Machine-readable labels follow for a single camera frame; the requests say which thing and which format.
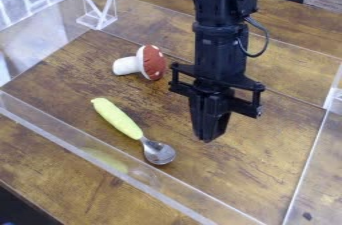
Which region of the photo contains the red and white toy mushroom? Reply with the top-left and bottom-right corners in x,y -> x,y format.
112,45 -> 167,81

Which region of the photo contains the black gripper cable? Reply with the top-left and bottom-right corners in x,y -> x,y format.
235,16 -> 271,59

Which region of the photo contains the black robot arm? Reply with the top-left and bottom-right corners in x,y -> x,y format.
170,0 -> 266,142

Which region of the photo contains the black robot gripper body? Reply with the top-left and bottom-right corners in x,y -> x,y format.
170,22 -> 265,118

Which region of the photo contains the clear acrylic triangle bracket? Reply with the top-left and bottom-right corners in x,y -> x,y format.
76,0 -> 118,30

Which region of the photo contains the green handled metal spoon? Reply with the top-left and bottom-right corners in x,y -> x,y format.
91,98 -> 176,165

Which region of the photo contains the clear acrylic enclosure wall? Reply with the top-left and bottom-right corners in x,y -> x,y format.
1,0 -> 342,225

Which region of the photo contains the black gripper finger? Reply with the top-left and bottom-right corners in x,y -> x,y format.
214,89 -> 235,138
190,93 -> 215,143

